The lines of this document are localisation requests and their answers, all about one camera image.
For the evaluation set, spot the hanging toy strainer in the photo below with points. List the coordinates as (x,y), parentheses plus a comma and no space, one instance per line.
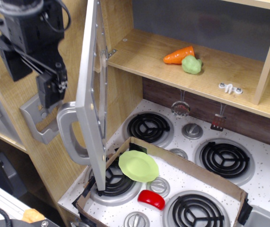
(180,108)

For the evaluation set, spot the back left stove burner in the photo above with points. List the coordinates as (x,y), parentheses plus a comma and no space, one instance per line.
(150,127)

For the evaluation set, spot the hanging toy spatula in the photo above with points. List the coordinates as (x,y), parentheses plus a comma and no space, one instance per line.
(219,120)

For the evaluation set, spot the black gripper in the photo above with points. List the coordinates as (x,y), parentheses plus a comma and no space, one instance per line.
(31,31)

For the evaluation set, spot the orange toy carrot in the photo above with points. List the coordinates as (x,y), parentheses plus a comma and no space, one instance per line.
(177,56)

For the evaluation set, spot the green toy lettuce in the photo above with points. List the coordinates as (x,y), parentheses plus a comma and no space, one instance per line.
(191,65)

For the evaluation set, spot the grey stove knob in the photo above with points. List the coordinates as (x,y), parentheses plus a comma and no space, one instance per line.
(192,131)
(159,186)
(136,219)

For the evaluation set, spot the grey toy sink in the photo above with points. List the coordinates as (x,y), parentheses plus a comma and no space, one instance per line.
(258,217)

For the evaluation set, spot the front left stove burner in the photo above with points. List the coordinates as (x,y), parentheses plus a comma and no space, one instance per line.
(119,189)

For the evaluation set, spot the grey wall phone holder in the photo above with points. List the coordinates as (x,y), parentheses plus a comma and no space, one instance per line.
(41,121)

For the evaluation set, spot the small centre stove knob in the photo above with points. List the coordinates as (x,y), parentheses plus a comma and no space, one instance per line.
(179,152)

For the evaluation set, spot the back right stove burner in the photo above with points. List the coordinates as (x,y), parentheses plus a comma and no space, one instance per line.
(226,158)

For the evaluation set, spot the stove burner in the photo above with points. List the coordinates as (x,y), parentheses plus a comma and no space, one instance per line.
(194,209)
(150,127)
(119,189)
(226,158)

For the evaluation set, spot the middle grey stove knob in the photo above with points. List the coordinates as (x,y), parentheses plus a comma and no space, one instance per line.
(159,186)

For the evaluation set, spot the orange foam piece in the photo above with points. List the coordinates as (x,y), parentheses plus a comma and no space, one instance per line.
(32,215)

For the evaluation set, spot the white plastic door latch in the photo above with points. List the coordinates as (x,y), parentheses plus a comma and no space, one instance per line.
(229,88)

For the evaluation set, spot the brown cardboard tray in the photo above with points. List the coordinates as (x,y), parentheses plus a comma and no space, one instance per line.
(182,175)

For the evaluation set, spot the back grey stove knob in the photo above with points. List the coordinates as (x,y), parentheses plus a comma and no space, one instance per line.
(192,131)

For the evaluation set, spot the light green toy plate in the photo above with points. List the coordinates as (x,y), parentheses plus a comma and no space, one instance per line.
(138,166)

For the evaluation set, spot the red toy cheese piece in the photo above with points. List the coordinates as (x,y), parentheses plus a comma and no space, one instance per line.
(152,199)

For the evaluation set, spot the grey toy microwave door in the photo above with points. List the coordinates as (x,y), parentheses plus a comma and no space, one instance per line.
(82,123)

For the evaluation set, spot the black equipment box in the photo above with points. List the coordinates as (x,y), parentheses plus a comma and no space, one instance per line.
(10,180)

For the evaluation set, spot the front right stove burner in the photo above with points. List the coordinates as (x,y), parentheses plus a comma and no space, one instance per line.
(194,209)

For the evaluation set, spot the front grey stove knob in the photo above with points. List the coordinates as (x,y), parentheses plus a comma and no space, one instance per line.
(136,219)

